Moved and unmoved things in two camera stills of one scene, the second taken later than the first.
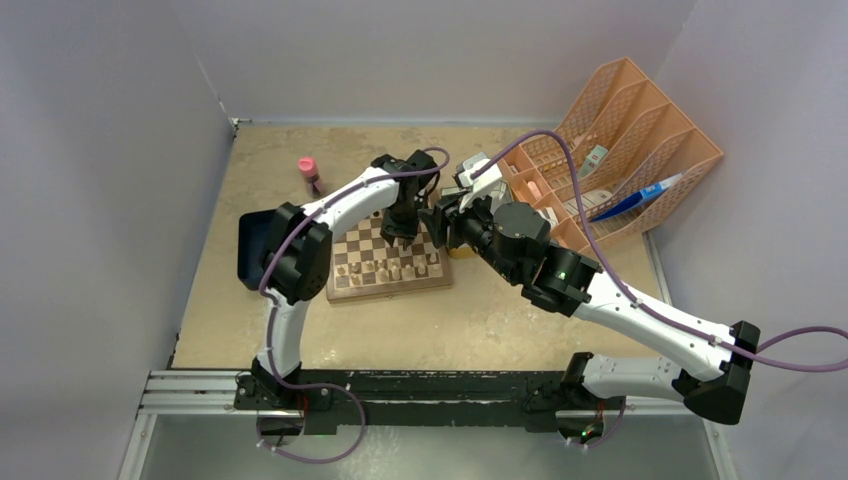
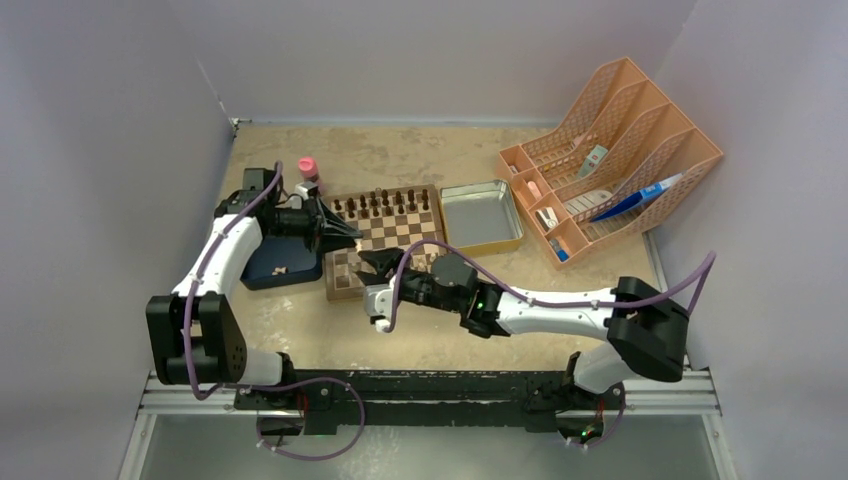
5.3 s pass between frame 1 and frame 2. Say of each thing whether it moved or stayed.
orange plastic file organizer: stayed
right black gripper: moved
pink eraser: stayed
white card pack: stayed
